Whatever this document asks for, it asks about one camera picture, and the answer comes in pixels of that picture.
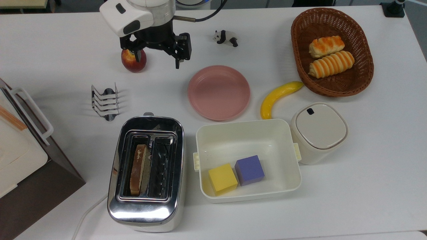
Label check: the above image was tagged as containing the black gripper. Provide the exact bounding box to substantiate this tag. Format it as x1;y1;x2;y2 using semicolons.
120;21;192;69

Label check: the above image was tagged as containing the pink plate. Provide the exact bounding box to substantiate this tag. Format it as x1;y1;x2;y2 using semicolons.
187;65;251;121

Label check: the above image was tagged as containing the toast bread slice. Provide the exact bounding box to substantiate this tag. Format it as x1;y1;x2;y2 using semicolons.
130;144;151;196

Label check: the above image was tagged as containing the short glazed bread roll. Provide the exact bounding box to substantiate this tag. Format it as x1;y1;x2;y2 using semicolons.
309;35;345;59

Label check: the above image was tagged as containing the long striped bread roll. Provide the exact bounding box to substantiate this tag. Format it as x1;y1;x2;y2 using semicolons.
308;50;355;79

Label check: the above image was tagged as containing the red apple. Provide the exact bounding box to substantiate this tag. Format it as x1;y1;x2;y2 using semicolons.
121;48;147;73

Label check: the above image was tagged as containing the blue and white round base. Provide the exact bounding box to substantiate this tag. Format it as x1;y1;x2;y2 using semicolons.
175;0;211;9

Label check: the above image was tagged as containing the panda toy figure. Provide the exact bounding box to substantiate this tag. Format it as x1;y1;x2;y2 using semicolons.
213;30;239;47

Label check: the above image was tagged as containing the metal toast rack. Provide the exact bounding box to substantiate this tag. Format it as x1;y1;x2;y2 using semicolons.
91;83;120;122

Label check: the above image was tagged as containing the white plastic container box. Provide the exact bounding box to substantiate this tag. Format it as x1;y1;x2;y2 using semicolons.
193;119;303;204

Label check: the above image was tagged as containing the yellow banana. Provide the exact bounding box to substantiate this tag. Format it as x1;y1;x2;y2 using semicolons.
260;81;304;120

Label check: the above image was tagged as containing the beige background table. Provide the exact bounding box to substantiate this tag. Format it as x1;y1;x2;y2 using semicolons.
0;0;49;9

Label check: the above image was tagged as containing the brown wicker basket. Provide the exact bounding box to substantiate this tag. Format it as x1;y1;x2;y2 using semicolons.
291;7;375;98

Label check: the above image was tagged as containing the yellow cube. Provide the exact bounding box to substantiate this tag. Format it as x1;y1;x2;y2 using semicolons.
208;163;239;196

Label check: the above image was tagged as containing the purple cube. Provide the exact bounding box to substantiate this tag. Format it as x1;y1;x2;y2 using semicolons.
235;155;266;186

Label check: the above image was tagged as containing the chrome toaster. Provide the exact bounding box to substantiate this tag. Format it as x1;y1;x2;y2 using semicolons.
107;112;186;233

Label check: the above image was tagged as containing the brown and white oven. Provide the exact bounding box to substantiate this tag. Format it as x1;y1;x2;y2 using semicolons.
0;78;86;240

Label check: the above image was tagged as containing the white lidded canister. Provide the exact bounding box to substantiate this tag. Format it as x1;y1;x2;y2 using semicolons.
290;102;349;165

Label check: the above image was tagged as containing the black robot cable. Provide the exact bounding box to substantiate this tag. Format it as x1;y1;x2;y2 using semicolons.
173;0;228;23

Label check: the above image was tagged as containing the white toaster power cable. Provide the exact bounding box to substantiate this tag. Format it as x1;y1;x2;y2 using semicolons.
71;194;109;240

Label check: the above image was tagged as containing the black camera stand base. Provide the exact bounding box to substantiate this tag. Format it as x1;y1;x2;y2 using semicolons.
380;0;406;18

